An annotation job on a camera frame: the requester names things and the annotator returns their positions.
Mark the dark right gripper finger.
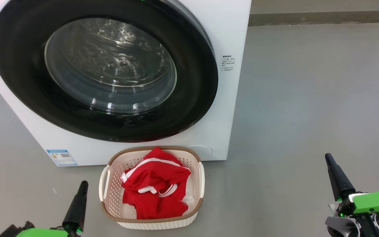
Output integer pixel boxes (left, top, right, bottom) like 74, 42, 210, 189
324, 153, 356, 202

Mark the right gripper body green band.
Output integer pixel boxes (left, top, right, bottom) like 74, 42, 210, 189
337, 190, 379, 237

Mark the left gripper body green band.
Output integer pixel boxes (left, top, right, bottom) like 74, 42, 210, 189
16, 228, 69, 237

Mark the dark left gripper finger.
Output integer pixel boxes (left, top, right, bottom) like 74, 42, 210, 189
62, 180, 89, 232

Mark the red garment with white trim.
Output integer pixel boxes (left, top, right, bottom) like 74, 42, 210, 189
121, 147, 191, 195

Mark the black round glass washer door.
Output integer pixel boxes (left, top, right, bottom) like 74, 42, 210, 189
0, 0, 219, 143

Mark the cream perforated basket brown rim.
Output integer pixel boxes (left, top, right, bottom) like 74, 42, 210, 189
98, 146, 206, 230

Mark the white front-load washing machine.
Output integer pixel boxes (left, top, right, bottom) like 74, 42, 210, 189
0, 0, 252, 167

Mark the blue energy label sticker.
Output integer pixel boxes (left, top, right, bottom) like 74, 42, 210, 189
46, 150, 78, 166

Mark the round white filter cover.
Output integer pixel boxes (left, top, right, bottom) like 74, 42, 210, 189
186, 145, 213, 158

